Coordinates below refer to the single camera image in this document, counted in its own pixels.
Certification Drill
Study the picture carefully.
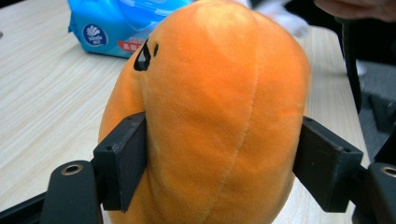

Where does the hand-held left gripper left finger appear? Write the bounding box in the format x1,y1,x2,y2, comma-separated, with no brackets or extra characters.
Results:
92,111,148,215

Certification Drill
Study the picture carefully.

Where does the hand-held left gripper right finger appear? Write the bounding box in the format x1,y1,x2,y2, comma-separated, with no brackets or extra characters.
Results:
292,115,364,214

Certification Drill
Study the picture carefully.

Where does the orange plush toy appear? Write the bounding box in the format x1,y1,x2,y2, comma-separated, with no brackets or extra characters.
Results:
97,0,313,224

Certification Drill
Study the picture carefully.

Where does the blue wet wipes pack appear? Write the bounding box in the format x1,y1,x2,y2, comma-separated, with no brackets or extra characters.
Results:
67,0,194,60

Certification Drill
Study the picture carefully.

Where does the right hand-held gripper black cable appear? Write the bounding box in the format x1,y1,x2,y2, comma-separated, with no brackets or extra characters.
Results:
340,18,364,115

